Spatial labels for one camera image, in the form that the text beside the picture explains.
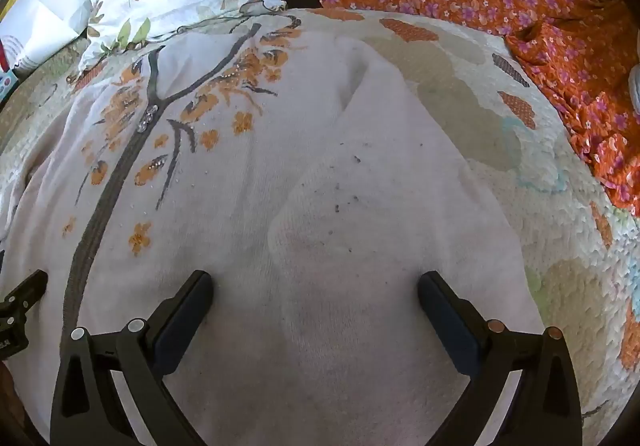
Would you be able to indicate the heart patterned quilt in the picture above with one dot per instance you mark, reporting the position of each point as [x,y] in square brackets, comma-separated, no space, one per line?
[550,226]

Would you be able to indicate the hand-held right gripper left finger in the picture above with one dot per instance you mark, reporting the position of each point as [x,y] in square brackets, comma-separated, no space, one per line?
[182,326]

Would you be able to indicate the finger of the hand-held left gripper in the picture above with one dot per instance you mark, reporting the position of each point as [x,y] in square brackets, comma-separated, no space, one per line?
[26,290]

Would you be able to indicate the white object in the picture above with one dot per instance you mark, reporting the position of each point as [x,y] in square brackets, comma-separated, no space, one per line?
[635,90]

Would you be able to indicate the colourful box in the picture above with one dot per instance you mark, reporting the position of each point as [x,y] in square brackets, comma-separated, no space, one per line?
[6,75]

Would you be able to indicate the white floral knit sweater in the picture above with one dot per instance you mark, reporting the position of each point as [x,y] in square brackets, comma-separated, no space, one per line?
[250,201]

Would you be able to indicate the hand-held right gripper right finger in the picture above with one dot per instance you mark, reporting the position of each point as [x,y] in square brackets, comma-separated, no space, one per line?
[450,326]

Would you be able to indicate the white paper bag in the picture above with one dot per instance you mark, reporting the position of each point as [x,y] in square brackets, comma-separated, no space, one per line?
[45,10]

